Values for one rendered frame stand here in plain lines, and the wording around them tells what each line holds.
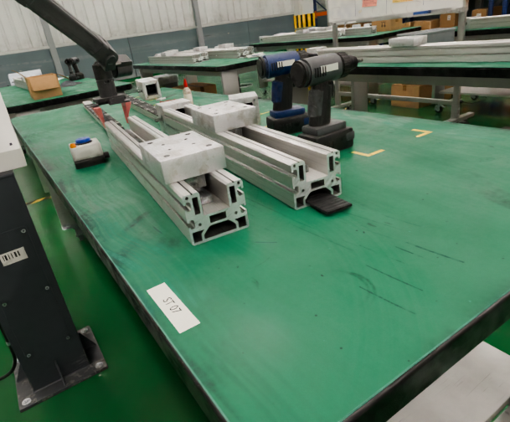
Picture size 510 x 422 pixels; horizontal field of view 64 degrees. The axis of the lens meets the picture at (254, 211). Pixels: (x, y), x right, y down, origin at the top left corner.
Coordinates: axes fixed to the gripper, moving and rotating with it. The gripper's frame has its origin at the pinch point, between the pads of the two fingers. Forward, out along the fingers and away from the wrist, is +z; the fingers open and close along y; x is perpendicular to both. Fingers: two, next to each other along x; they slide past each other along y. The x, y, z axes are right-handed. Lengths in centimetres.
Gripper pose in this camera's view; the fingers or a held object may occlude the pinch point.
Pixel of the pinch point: (115, 122)
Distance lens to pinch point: 153.4
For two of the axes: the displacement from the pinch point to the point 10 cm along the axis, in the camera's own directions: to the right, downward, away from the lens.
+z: 1.2, 9.0, 4.1
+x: -5.0, -3.1, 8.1
